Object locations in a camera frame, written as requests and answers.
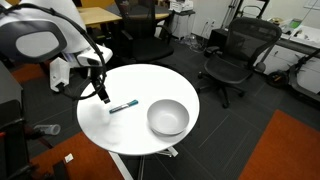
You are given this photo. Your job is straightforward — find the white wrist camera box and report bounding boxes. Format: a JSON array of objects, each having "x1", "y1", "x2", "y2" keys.
[{"x1": 49, "y1": 56, "x2": 72, "y2": 93}]

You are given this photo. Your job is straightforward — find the black orange-handled clamp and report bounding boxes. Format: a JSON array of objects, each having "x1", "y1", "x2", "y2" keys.
[{"x1": 0, "y1": 117, "x2": 54, "y2": 150}]

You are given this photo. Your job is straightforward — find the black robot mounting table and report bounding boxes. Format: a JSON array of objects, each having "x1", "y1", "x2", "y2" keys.
[{"x1": 0, "y1": 62, "x2": 27, "y2": 180}]

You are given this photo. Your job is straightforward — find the black metal stand frame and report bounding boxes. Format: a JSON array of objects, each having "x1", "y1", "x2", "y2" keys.
[{"x1": 221, "y1": 0, "x2": 271, "y2": 29}]

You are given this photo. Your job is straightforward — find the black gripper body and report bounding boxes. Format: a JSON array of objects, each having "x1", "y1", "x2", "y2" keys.
[{"x1": 88, "y1": 64, "x2": 108, "y2": 89}]

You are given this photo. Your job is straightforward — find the white wall outlet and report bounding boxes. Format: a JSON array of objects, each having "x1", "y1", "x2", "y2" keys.
[{"x1": 204, "y1": 19, "x2": 216, "y2": 29}]

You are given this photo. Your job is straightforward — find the teal capped marker pen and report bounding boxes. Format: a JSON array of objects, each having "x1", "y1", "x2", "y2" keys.
[{"x1": 108, "y1": 99, "x2": 140, "y2": 115}]

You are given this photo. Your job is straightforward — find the small white floor tag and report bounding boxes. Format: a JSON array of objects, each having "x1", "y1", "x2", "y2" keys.
[{"x1": 64, "y1": 153, "x2": 75, "y2": 164}]

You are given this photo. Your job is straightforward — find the black electric scooter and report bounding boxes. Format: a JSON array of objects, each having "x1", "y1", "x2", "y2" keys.
[{"x1": 264, "y1": 48, "x2": 320, "y2": 103}]

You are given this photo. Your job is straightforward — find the white cabinet with black top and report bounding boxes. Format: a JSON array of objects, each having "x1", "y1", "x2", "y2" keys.
[{"x1": 169, "y1": 9, "x2": 196, "y2": 40}]

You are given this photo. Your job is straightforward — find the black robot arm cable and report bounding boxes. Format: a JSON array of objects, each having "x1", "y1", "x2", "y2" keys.
[{"x1": 0, "y1": 3, "x2": 109, "y2": 102}]

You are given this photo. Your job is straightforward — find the grey round bowl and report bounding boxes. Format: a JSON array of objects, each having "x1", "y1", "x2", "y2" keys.
[{"x1": 146, "y1": 98, "x2": 191, "y2": 137}]

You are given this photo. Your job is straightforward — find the long white cabinet desk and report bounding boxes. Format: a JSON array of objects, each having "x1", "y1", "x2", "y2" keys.
[{"x1": 256, "y1": 18, "x2": 320, "y2": 95}]

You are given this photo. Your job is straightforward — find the black computer tower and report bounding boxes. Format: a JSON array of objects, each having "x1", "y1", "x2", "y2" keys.
[{"x1": 87, "y1": 25, "x2": 113, "y2": 48}]

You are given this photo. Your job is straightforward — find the white table base legs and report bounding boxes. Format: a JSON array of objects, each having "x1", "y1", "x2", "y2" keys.
[{"x1": 108, "y1": 145, "x2": 180, "y2": 180}]

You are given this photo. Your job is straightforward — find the black box by wall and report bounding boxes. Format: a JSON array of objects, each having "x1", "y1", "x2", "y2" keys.
[{"x1": 209, "y1": 28, "x2": 231, "y2": 51}]

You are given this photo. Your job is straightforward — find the green item on desk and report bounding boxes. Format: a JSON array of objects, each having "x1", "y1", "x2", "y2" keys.
[{"x1": 289, "y1": 18, "x2": 303, "y2": 29}]

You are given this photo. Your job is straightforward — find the clear plastic floor bottle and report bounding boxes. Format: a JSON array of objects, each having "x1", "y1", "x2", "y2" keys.
[{"x1": 33, "y1": 123, "x2": 62, "y2": 136}]

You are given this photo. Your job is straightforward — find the light wooden desk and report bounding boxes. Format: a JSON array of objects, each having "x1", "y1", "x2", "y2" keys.
[{"x1": 76, "y1": 6, "x2": 123, "y2": 26}]

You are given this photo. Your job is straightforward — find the white printer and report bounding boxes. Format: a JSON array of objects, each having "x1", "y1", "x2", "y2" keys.
[{"x1": 168, "y1": 0, "x2": 195, "y2": 14}]

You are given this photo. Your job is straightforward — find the black padded office chair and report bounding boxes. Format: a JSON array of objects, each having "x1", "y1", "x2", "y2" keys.
[{"x1": 113, "y1": 0, "x2": 176, "y2": 66}]

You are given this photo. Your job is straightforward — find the black mesh office chair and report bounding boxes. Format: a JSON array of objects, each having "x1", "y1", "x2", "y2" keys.
[{"x1": 196, "y1": 17, "x2": 283, "y2": 109}]

